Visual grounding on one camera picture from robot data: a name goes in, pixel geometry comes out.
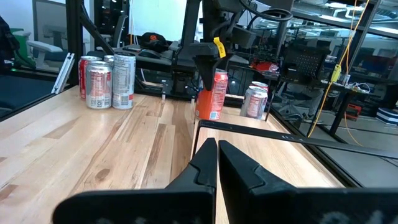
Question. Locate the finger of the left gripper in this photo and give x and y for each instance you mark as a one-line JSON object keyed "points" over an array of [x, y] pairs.
{"points": [[206, 70]]}

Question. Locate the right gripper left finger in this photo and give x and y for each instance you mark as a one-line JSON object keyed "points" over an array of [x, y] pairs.
{"points": [[155, 208]]}

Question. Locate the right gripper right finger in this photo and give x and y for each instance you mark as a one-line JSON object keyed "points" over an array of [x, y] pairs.
{"points": [[280, 208]]}

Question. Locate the orange Fanta can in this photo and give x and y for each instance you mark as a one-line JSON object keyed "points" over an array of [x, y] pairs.
{"points": [[214, 105]]}

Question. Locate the tall white Celsius can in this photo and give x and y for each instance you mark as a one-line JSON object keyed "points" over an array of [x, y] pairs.
{"points": [[123, 81]]}

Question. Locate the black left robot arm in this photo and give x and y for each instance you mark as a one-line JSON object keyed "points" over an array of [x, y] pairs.
{"points": [[191, 31]]}

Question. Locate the yellow tag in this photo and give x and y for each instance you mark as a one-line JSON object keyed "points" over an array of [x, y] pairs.
{"points": [[219, 47]]}

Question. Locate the dark grey side desk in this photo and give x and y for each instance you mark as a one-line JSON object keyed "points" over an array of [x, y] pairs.
{"points": [[161, 62]]}

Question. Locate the black cap orange logo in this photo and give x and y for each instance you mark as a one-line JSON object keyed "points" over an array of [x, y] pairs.
{"points": [[154, 40]]}

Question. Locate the black computer mouse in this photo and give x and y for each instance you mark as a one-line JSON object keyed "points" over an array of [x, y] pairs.
{"points": [[149, 53]]}

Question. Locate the red Coca-Cola can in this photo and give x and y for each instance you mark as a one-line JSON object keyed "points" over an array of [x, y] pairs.
{"points": [[260, 84], [82, 81]]}

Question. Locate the silver Diet Coke can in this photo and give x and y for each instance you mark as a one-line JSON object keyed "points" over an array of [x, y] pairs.
{"points": [[253, 104], [99, 87]]}

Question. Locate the red plastic object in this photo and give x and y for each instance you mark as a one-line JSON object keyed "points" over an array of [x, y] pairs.
{"points": [[264, 66]]}

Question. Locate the white screen panel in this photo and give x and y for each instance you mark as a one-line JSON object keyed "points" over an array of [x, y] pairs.
{"points": [[155, 15]]}

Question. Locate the black perforated metal box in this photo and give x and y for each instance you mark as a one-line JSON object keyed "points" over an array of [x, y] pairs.
{"points": [[303, 62]]}

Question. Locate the black background desk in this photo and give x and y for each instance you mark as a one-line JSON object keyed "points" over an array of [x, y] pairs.
{"points": [[340, 109]]}

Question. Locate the red storage crate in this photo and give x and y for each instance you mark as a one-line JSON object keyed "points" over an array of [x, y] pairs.
{"points": [[354, 111]]}

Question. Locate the blue white box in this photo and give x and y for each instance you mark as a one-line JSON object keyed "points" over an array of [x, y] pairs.
{"points": [[387, 115]]}

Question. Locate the black storage rack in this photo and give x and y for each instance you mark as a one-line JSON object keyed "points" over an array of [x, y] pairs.
{"points": [[362, 29]]}

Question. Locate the grey office chair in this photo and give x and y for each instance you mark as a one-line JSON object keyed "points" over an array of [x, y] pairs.
{"points": [[45, 47]]}

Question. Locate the green object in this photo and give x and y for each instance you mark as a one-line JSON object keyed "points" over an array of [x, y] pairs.
{"points": [[23, 49]]}

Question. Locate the black equipment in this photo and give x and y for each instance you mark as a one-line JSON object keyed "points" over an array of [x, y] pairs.
{"points": [[7, 40]]}

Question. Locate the black rig post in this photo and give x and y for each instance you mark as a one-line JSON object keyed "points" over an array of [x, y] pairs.
{"points": [[74, 40]]}

